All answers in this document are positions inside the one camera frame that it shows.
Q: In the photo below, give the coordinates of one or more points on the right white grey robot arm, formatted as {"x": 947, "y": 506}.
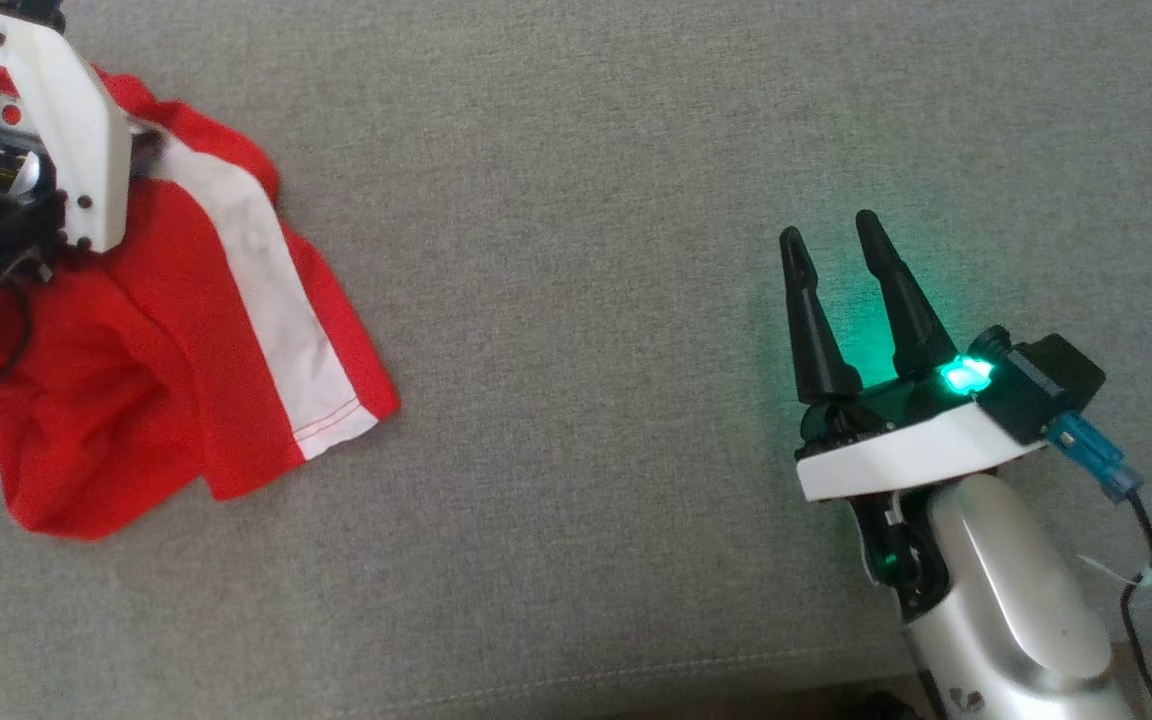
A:
{"x": 1016, "y": 600}

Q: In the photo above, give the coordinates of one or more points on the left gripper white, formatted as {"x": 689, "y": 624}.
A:
{"x": 76, "y": 130}

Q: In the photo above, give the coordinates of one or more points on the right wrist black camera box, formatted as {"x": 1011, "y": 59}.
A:
{"x": 1051, "y": 385}

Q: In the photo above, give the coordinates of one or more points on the red shorts with white stripe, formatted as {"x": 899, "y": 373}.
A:
{"x": 156, "y": 350}

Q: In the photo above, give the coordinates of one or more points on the large grey sofa seat cushion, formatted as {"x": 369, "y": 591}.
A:
{"x": 586, "y": 300}

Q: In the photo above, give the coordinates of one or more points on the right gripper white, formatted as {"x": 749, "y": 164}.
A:
{"x": 916, "y": 455}

